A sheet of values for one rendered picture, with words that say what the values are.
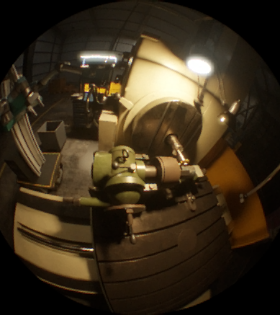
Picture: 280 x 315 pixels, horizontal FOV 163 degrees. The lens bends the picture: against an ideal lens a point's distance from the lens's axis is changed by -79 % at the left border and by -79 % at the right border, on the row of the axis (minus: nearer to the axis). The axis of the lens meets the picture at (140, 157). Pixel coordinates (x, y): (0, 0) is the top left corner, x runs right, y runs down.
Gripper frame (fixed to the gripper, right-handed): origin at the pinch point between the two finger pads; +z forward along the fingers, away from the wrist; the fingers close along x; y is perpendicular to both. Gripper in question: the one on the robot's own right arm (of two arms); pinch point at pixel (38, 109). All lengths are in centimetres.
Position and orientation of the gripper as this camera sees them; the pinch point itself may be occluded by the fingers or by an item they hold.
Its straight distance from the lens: 91.8
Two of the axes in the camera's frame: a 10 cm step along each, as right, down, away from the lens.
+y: -9.5, 2.9, -0.9
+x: 3.0, 8.3, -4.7
